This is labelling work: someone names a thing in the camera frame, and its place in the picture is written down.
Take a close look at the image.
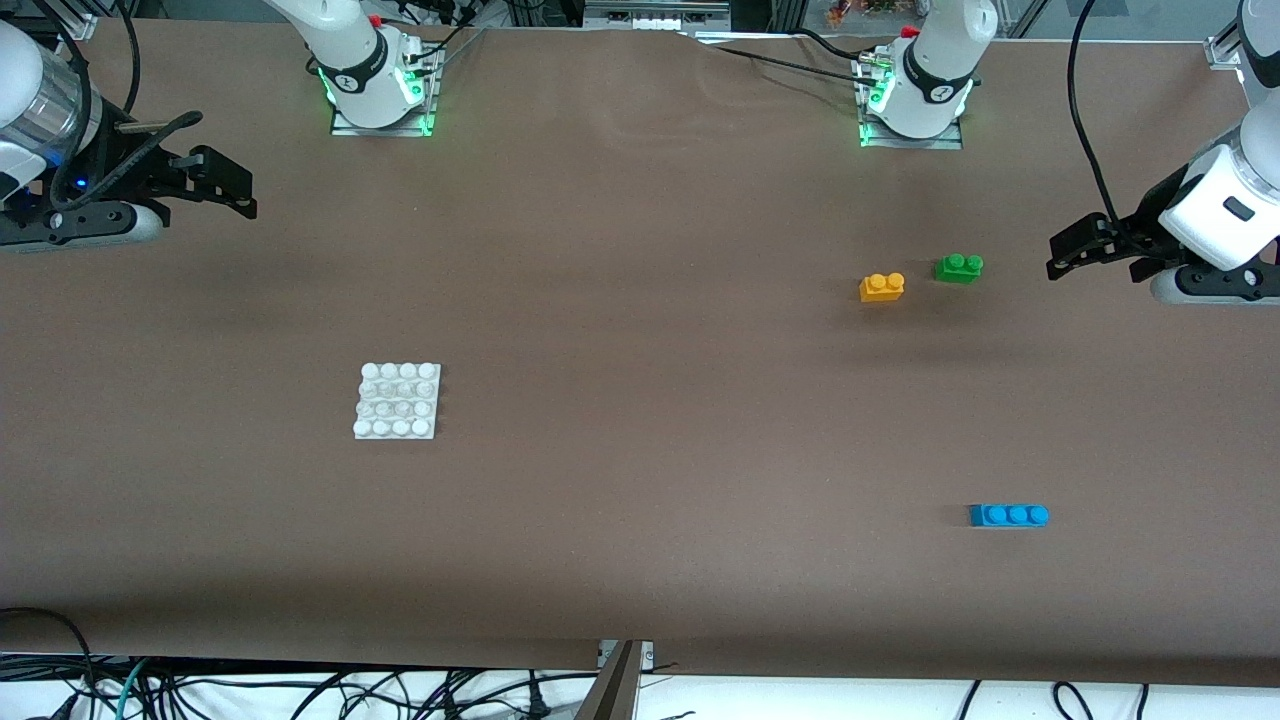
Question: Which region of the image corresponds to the aluminium profile bar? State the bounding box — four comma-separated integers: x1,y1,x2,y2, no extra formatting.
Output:
575,640,656,720

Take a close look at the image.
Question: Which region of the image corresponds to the short black table cable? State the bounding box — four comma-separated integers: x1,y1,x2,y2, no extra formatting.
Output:
795,28,871,63

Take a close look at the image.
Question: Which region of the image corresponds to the grey aluminium frame piece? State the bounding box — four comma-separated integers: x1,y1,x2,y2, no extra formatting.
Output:
583,0,731,33

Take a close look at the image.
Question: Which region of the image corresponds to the white studded base plate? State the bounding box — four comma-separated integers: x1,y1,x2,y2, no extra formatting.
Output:
352,361,442,441

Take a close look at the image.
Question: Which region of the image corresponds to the black looped floor cable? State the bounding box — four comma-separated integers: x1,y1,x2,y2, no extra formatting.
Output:
0,606,99,720

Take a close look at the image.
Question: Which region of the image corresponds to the blue three-stud block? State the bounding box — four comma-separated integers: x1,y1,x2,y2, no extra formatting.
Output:
969,503,1050,529

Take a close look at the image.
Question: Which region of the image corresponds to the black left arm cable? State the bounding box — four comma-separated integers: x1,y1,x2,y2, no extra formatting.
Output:
1066,0,1131,241

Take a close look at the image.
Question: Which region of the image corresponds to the teal floor cable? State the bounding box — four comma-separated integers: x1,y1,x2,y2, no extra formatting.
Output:
113,657,153,720

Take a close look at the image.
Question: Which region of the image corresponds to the long black table cable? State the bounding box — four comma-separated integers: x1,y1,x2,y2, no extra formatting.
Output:
700,40,876,85

